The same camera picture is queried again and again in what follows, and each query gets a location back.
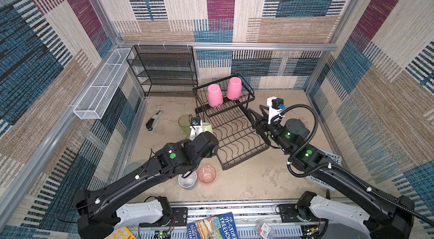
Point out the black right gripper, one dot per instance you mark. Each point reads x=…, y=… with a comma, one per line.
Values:
x=261, y=126

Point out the pink plastic cup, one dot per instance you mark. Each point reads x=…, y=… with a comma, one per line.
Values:
x=234, y=90
x=215, y=96

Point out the light green ceramic mug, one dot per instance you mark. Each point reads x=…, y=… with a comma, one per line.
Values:
x=206, y=127

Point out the teal cup behind arm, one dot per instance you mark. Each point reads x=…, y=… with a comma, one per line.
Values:
x=131, y=168

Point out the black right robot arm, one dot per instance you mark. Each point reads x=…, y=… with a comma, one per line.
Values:
x=376, y=213

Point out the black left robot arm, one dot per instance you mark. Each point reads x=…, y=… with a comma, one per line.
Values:
x=98, y=216

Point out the black two-tier dish rack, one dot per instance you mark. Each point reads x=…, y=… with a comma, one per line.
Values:
x=238, y=141

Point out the green glass cup far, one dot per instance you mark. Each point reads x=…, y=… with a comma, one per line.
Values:
x=184, y=123

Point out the pink translucent glass cup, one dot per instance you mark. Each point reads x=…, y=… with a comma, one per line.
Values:
x=207, y=174

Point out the black mesh shelf unit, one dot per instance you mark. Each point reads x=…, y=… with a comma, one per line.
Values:
x=164, y=71

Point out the grey black stapler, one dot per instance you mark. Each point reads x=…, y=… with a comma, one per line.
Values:
x=154, y=120

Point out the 91-storey treehouse book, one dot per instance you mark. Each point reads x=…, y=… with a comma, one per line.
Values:
x=216, y=227

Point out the small clear plastic box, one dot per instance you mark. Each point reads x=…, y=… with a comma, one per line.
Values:
x=264, y=230

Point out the yellow patterned card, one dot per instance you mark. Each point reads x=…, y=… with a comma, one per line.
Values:
x=122, y=233

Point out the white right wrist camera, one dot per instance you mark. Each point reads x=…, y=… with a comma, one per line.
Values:
x=276, y=107

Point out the white blue-handled mug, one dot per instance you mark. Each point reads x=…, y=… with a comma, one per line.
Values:
x=188, y=182

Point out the white wire mesh basket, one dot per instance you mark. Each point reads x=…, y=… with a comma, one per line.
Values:
x=98, y=96

